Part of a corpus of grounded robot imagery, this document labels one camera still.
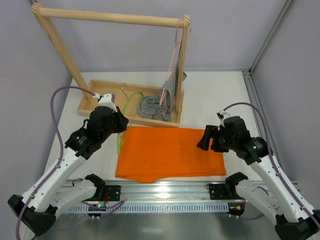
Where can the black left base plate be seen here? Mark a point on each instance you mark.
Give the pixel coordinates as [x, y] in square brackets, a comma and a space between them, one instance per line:
[110, 193]

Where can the grey shirt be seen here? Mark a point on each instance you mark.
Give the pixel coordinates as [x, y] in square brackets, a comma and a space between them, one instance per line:
[161, 105]

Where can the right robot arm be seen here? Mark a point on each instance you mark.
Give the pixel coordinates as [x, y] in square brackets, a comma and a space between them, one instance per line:
[291, 214]

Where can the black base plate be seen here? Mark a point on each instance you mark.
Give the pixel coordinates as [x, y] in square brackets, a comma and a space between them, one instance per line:
[221, 191]
[110, 193]

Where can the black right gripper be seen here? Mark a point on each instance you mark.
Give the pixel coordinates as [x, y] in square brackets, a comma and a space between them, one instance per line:
[211, 138]

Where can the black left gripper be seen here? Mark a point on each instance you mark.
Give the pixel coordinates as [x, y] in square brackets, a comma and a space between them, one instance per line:
[118, 120]

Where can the orange trousers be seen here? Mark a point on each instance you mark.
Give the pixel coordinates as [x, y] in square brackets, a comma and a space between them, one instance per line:
[149, 154]

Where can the pink wire hanger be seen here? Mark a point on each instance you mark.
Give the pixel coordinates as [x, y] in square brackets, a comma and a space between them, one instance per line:
[176, 42]

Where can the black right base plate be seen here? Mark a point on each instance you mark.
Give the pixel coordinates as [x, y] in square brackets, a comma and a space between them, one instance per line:
[221, 191]

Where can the wooden clothes rack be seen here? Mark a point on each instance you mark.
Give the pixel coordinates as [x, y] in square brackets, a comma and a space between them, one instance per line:
[102, 51]

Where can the green plastic hanger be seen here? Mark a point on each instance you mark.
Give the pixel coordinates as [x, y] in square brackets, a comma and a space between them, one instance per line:
[120, 141]

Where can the aluminium front rail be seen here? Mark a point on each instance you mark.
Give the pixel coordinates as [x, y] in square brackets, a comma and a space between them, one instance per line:
[175, 197]

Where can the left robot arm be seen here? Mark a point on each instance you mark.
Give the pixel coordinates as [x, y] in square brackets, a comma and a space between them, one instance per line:
[40, 206]

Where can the aluminium corner frame post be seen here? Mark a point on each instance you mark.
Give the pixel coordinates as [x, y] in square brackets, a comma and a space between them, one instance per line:
[267, 82]

